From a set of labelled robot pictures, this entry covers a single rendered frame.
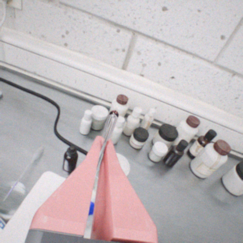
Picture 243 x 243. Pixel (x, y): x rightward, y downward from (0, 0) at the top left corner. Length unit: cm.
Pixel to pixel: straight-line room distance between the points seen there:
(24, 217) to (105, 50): 44
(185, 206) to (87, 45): 49
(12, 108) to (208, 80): 54
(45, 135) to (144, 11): 38
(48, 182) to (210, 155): 37
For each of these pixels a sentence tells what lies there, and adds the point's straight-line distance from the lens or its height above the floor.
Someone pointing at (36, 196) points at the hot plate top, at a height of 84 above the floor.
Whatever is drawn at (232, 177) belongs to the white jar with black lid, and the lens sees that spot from 57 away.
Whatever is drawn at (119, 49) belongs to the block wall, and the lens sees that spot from 55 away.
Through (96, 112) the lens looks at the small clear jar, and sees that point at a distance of 48.
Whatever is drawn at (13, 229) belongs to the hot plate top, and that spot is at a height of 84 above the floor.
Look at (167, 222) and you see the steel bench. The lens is 44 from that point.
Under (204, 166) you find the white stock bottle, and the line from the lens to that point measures 52.
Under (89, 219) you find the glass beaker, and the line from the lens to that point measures 24.
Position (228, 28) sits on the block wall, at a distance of 53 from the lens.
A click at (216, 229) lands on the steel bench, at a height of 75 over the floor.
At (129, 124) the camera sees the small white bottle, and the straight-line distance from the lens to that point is 49.
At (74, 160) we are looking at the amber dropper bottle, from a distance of 39.
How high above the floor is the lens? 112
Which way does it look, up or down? 42 degrees down
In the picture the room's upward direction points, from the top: 22 degrees clockwise
